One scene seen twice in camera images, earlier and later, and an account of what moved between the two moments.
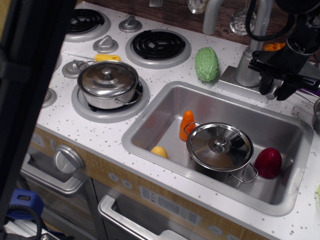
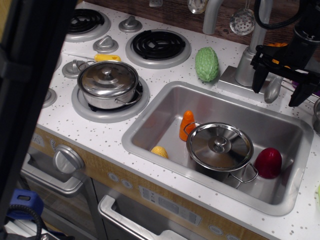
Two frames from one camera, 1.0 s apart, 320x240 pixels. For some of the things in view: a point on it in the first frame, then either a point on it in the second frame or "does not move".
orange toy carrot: (188, 124) does not move
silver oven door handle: (71, 187) does not move
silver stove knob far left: (50, 98) does not move
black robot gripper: (283, 62) to (293, 60)
